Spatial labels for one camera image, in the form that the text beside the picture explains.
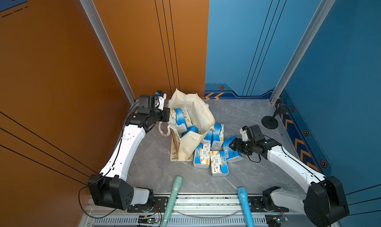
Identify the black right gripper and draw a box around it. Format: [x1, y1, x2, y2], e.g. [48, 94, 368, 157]
[227, 138, 256, 155]

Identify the row tissue pack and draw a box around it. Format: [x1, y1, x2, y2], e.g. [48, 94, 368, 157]
[203, 129, 213, 144]
[171, 108, 193, 134]
[211, 123, 224, 151]

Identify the cream floral canvas bag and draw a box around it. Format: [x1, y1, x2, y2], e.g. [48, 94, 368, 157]
[158, 90, 215, 162]

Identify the blue white tissue pack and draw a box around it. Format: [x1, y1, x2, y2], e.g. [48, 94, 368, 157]
[182, 126, 199, 137]

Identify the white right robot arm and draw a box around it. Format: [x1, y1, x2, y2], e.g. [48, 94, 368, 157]
[227, 125, 350, 227]

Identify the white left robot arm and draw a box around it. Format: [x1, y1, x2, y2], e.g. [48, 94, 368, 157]
[87, 91, 170, 210]

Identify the black round-base stand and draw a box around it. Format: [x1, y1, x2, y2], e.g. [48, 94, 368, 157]
[262, 104, 288, 130]

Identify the right circuit board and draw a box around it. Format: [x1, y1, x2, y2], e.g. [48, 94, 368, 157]
[265, 216, 289, 227]

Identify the circuit board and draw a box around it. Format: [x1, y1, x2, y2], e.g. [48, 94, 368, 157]
[265, 216, 289, 227]
[137, 216, 160, 227]

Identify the left circuit board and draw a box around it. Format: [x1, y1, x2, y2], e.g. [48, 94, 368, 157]
[137, 216, 160, 227]

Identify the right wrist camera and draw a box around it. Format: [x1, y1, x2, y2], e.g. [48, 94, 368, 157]
[240, 126, 249, 141]

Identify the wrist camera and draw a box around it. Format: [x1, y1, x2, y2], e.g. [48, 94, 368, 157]
[240, 126, 249, 141]
[155, 91, 167, 110]

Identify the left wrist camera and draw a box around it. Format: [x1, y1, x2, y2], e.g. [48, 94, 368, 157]
[155, 91, 167, 110]

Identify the blue handle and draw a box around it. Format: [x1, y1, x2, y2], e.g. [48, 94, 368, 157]
[238, 187, 255, 227]

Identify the green handle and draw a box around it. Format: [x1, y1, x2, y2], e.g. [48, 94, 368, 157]
[161, 176, 183, 227]

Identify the aluminium front rail frame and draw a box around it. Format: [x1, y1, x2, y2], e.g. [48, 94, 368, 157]
[79, 194, 313, 227]

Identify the aluminium corner post left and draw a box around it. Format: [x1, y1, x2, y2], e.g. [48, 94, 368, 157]
[79, 0, 136, 104]

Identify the aluminium corner post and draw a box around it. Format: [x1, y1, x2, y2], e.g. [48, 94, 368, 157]
[269, 0, 336, 105]
[79, 0, 136, 104]

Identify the aluminium corner post right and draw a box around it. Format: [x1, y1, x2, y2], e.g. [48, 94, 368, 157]
[269, 0, 336, 105]

